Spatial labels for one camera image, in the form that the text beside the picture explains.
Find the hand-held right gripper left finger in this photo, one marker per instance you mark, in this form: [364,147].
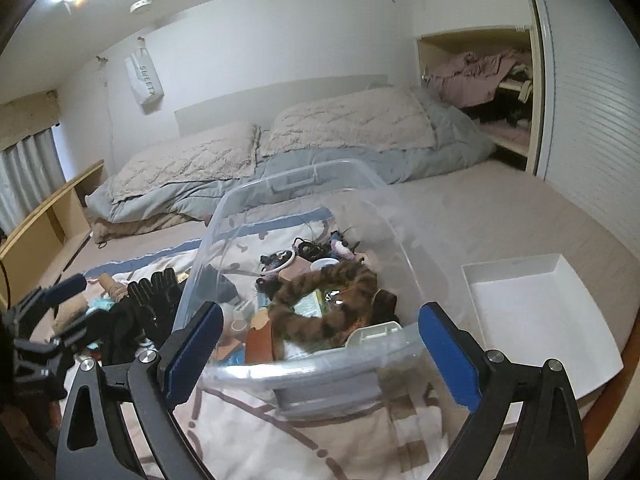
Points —
[195,355]

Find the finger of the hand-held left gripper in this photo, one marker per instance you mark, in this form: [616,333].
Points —
[82,324]
[65,288]

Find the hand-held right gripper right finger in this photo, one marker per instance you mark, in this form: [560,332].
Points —
[450,360]

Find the brown leather case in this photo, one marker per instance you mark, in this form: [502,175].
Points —
[259,342]

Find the clear plastic storage bin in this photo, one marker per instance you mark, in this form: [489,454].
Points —
[320,360]

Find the beige fuzzy hat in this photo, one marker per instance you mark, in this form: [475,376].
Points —
[70,316]

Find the brown cardboard tube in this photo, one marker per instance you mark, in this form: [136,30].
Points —
[112,287]

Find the wooden bedside shelf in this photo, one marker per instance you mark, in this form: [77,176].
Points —
[45,225]

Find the white bin lid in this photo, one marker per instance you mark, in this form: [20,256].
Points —
[540,320]

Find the grey curtain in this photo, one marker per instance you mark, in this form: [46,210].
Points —
[30,180]

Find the green packet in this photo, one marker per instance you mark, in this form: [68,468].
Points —
[307,305]

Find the white round cap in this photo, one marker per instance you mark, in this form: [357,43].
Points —
[325,265]

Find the beige bed mattress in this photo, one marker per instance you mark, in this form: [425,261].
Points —
[500,210]

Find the beige cartoon valance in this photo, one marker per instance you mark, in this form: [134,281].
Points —
[25,115]

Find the beige textured pillow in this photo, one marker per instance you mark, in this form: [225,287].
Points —
[350,120]
[190,160]

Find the grey duvet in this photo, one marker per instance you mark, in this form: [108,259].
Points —
[430,155]

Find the white hanging bag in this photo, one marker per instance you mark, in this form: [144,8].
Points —
[146,82]

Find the grey headboard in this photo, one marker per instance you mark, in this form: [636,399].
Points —
[225,110]

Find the dark clothes pile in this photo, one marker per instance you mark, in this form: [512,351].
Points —
[500,112]

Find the pink clothes pile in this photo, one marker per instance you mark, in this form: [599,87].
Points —
[470,75]

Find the white louvered closet door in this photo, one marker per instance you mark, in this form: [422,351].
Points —
[590,110]

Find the white smoke detector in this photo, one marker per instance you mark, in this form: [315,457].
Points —
[142,5]

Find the wooden closet cubby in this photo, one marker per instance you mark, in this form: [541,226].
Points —
[475,40]

